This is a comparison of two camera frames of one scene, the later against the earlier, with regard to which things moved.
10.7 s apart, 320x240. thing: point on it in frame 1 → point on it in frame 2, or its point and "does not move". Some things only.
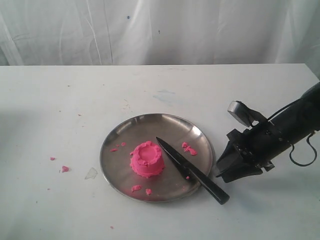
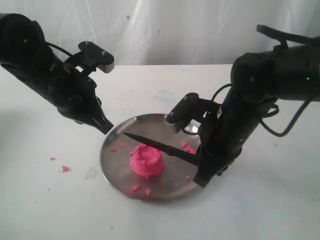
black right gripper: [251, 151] → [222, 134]
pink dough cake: [146, 160] does not move
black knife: [204, 184] → [191, 158]
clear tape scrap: [91, 174] does not move
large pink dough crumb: [65, 168] does not move
